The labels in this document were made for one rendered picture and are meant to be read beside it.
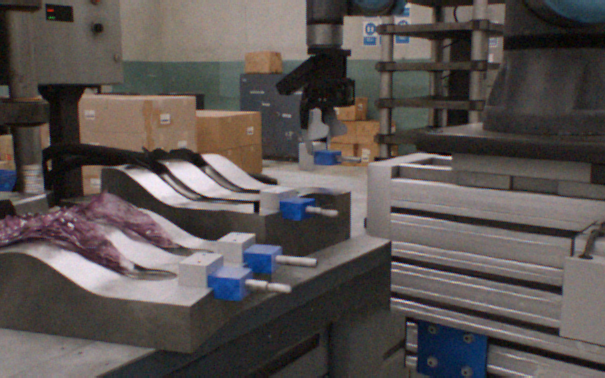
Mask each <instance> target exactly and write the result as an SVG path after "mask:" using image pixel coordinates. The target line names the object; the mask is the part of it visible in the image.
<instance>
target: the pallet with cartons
mask: <svg viewBox="0 0 605 378"><path fill-rule="evenodd" d="M196 131H197V153H199V154H218V155H221V156H223V157H225V158H226V159H228V160H230V161H231V162H232V163H234V165H235V166H236V167H238V168H239V169H240V170H241V171H243V172H247V173H256V174H261V173H262V144H261V143H260V142H261V116H260V113H253V112H227V111H217V110H196Z"/></svg>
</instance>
